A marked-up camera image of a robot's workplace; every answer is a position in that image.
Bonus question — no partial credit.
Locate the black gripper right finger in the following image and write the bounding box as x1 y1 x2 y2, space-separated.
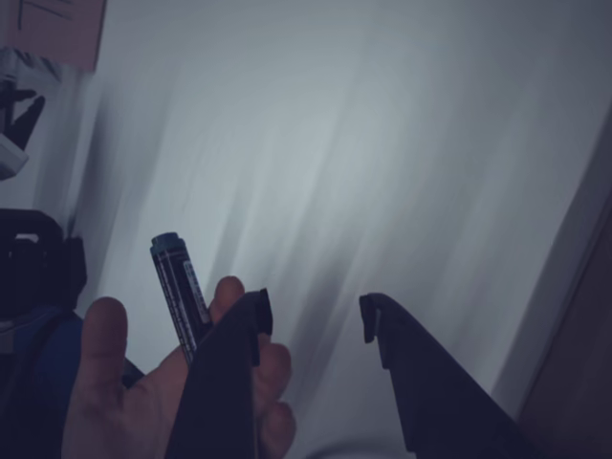
358 291 544 459

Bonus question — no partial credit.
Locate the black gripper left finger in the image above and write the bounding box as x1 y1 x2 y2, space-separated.
164 287 275 459

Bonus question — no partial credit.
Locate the green red permanent marker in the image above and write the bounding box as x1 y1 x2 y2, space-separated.
150 231 212 365

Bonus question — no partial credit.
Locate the person's left hand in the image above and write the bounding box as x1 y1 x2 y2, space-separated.
61 274 297 459

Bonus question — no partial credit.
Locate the brown cardboard box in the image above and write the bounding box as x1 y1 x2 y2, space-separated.
518 188 612 459

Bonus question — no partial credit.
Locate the blue office chair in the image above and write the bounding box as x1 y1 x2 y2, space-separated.
26 313 85 431

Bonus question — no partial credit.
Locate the pink white box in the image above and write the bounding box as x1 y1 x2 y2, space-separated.
0 0 107 73

